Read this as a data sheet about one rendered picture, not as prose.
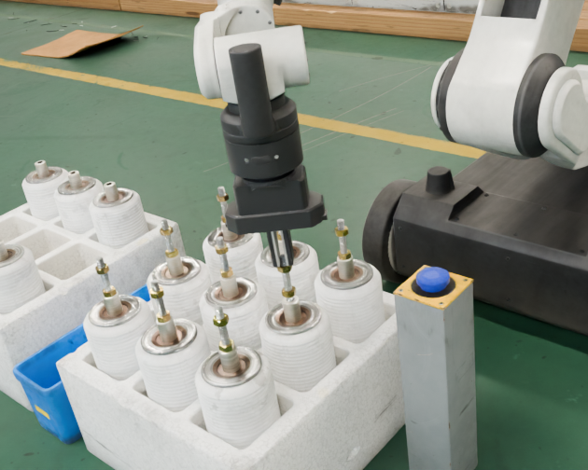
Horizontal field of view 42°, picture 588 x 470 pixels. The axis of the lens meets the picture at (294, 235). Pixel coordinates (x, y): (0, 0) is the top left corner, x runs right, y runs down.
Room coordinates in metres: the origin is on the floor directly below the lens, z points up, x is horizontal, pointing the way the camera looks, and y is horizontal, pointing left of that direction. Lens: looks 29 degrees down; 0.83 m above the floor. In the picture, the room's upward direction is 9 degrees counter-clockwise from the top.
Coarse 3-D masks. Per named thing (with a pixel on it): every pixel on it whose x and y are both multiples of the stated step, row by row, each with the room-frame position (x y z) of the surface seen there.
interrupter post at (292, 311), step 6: (282, 300) 0.83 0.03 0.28; (294, 300) 0.82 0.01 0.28; (288, 306) 0.82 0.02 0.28; (294, 306) 0.82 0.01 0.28; (288, 312) 0.82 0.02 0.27; (294, 312) 0.82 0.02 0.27; (300, 312) 0.82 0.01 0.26; (288, 318) 0.82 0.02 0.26; (294, 318) 0.82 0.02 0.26; (300, 318) 0.82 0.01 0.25
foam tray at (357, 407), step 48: (384, 336) 0.85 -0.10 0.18; (96, 384) 0.84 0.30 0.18; (144, 384) 0.84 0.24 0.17; (336, 384) 0.77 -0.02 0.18; (384, 384) 0.83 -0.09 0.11; (96, 432) 0.87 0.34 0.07; (144, 432) 0.77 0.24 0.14; (192, 432) 0.72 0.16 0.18; (288, 432) 0.70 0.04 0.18; (336, 432) 0.75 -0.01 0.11; (384, 432) 0.82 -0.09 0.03
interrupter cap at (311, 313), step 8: (280, 304) 0.86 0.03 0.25; (304, 304) 0.85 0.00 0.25; (312, 304) 0.85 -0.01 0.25; (272, 312) 0.84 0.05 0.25; (280, 312) 0.84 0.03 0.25; (304, 312) 0.84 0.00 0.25; (312, 312) 0.83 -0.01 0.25; (320, 312) 0.82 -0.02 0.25; (272, 320) 0.83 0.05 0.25; (280, 320) 0.83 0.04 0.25; (304, 320) 0.82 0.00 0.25; (312, 320) 0.81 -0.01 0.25; (272, 328) 0.81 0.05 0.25; (280, 328) 0.81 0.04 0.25; (288, 328) 0.80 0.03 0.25; (296, 328) 0.80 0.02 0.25; (304, 328) 0.80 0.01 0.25; (312, 328) 0.80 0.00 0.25
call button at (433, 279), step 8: (424, 272) 0.77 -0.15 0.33; (432, 272) 0.76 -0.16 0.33; (440, 272) 0.76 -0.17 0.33; (448, 272) 0.76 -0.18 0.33; (416, 280) 0.76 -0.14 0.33; (424, 280) 0.75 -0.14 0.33; (432, 280) 0.75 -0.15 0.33; (440, 280) 0.75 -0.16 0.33; (448, 280) 0.75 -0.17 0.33; (424, 288) 0.75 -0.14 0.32; (432, 288) 0.74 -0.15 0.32; (440, 288) 0.74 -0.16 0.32
